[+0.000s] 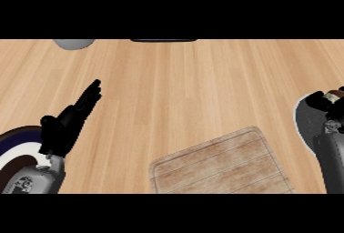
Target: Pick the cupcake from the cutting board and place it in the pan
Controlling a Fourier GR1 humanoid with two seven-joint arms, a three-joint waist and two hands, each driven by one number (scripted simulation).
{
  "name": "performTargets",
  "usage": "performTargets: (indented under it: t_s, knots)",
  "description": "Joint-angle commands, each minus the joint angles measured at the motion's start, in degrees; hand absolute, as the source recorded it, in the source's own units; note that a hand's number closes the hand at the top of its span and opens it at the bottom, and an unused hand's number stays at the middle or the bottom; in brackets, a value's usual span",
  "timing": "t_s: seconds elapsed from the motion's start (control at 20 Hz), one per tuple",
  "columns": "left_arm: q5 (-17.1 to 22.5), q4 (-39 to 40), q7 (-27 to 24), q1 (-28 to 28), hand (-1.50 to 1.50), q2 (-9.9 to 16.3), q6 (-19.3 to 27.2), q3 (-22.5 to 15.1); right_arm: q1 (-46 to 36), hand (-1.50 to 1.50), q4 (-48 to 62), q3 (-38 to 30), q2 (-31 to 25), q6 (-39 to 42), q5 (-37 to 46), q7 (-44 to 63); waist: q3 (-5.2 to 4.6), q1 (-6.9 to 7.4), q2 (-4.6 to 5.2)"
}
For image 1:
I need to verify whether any wooden cutting board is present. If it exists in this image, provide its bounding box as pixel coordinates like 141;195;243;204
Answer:
147;126;296;195

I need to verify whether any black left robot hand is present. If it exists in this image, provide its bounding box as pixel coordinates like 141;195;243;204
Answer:
36;78;103;158

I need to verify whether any grey round bowl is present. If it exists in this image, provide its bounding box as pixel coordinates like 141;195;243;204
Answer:
51;38;97;51

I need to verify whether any dark flat appliance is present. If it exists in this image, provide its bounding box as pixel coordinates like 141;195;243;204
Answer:
128;38;199;43

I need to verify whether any blue and white plate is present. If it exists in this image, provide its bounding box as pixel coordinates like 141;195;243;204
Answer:
0;125;51;193

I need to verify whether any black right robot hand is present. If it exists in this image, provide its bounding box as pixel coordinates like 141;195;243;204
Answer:
305;90;344;135

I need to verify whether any chocolate cupcake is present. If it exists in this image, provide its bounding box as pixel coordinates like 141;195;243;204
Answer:
323;86;344;104

